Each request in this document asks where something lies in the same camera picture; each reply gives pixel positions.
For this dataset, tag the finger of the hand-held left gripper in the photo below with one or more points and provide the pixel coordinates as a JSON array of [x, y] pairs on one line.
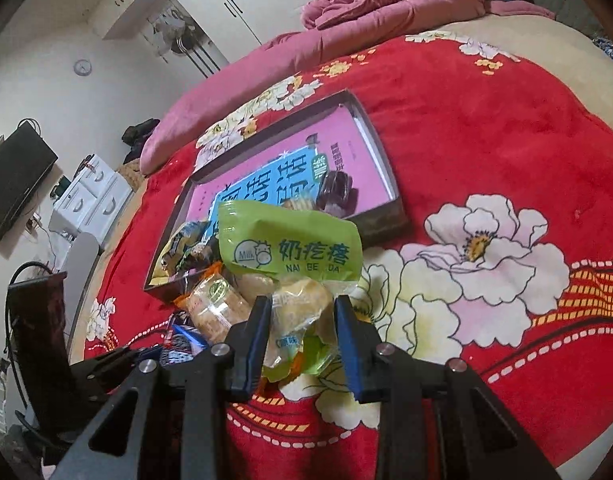
[[106, 367]]

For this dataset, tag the black green candy packet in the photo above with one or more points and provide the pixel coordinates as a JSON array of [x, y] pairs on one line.
[[184, 235]]

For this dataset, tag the clear brownie packet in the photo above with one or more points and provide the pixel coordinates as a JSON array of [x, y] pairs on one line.
[[336, 192]]

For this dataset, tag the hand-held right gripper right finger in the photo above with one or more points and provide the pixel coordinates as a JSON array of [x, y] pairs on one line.
[[354, 365]]

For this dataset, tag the dark green container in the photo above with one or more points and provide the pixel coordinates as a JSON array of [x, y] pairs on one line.
[[61, 187]]

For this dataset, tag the green snack packet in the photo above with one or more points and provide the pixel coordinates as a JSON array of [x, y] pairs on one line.
[[286, 245]]

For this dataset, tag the clear rice cake packet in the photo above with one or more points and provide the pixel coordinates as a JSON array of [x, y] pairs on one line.
[[254, 285]]

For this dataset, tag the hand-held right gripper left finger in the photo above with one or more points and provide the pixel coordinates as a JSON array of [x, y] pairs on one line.
[[256, 350]]

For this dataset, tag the black television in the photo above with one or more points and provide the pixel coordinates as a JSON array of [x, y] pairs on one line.
[[16, 175]]

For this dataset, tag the white drawer cabinet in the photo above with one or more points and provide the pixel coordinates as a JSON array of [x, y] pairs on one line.
[[96, 200]]

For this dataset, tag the round wall clock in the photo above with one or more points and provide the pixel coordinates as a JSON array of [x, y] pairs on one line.
[[82, 66]]

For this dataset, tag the hanging hats and bags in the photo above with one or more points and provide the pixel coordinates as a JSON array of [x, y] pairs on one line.
[[176, 35]]

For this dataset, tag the pink book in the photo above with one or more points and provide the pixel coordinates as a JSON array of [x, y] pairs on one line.
[[336, 135]]

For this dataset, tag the pink quilt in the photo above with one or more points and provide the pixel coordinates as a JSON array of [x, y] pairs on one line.
[[286, 55]]

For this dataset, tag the orange cracker packet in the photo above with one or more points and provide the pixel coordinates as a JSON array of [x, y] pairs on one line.
[[216, 305]]

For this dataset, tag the grey cardboard box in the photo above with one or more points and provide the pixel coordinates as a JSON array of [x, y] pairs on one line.
[[386, 225]]

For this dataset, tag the grey chair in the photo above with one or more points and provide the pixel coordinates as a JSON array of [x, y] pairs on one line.
[[84, 255]]

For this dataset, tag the blue cookie packet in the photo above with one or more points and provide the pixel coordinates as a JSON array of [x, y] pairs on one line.
[[184, 342]]

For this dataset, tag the dark clothes pile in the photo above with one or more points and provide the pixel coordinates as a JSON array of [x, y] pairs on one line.
[[139, 132]]

